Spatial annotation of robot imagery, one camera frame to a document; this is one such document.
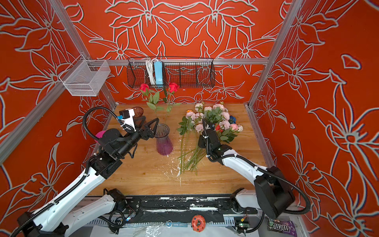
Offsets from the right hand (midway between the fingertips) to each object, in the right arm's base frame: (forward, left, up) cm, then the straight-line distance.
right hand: (201, 136), depth 87 cm
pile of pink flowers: (+18, -11, -4) cm, 21 cm away
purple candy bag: (-43, -36, -10) cm, 57 cm away
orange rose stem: (+26, +7, -5) cm, 28 cm away
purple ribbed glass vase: (0, +24, -10) cm, 25 cm away
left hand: (-6, +24, +26) cm, 36 cm away
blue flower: (+17, -24, -6) cm, 30 cm away
